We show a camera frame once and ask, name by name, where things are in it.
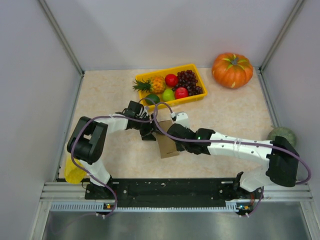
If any red apple front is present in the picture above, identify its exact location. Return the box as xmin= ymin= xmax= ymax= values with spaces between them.
xmin=174 ymin=87 xmax=189 ymax=100

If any yellow mesh bag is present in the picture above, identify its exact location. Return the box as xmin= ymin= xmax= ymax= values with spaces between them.
xmin=64 ymin=155 xmax=86 ymax=184

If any dark green lime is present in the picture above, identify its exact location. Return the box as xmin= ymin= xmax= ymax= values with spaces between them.
xmin=144 ymin=93 xmax=161 ymax=105

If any purple grape bunch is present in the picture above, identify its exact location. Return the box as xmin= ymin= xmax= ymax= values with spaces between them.
xmin=172 ymin=69 xmax=204 ymax=97

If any green pear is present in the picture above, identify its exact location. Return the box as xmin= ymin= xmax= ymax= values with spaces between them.
xmin=162 ymin=89 xmax=175 ymax=102

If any green melon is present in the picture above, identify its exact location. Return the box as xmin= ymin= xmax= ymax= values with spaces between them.
xmin=266 ymin=126 xmax=297 ymax=148

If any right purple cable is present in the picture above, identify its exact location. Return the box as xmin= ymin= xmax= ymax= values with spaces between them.
xmin=152 ymin=101 xmax=313 ymax=186

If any toy pineapple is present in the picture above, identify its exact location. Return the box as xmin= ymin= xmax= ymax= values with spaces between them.
xmin=132 ymin=76 xmax=166 ymax=94

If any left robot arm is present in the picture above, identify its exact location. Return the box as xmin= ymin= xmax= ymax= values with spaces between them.
xmin=64 ymin=101 xmax=157 ymax=199

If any red apple back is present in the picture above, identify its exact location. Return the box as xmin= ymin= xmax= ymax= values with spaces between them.
xmin=164 ymin=73 xmax=179 ymax=88

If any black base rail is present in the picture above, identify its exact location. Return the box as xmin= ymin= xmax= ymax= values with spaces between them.
xmin=84 ymin=178 xmax=262 ymax=208

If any red apple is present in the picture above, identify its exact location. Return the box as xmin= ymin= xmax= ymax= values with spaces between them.
xmin=174 ymin=87 xmax=189 ymax=100
xmin=164 ymin=73 xmax=179 ymax=88

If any orange pumpkin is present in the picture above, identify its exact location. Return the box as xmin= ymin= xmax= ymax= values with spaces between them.
xmin=211 ymin=52 xmax=254 ymax=89

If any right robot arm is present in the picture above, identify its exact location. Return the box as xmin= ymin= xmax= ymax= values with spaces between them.
xmin=167 ymin=123 xmax=299 ymax=192

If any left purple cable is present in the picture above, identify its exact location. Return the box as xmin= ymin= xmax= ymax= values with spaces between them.
xmin=71 ymin=97 xmax=161 ymax=218

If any purple cable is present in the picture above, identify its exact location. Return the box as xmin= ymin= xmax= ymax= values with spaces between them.
xmin=152 ymin=101 xmax=313 ymax=186
xmin=71 ymin=97 xmax=161 ymax=218

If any brown cardboard express box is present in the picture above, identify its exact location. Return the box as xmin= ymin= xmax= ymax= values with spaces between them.
xmin=156 ymin=120 xmax=180 ymax=159

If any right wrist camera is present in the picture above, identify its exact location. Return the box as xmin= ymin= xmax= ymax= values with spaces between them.
xmin=170 ymin=111 xmax=190 ymax=129

